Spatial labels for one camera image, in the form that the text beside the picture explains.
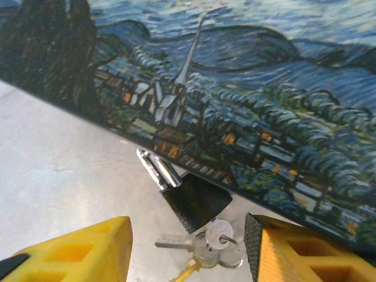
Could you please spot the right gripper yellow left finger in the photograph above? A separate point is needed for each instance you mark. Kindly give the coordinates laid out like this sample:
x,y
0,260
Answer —
x,y
73,252

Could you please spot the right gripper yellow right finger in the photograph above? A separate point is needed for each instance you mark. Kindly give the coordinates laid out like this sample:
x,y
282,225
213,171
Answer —
x,y
293,252

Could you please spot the black padlock chrome shackle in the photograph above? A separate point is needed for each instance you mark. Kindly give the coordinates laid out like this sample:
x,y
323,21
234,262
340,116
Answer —
x,y
196,202

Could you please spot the starry night painted box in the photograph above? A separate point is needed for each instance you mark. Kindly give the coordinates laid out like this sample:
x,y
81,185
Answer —
x,y
235,88

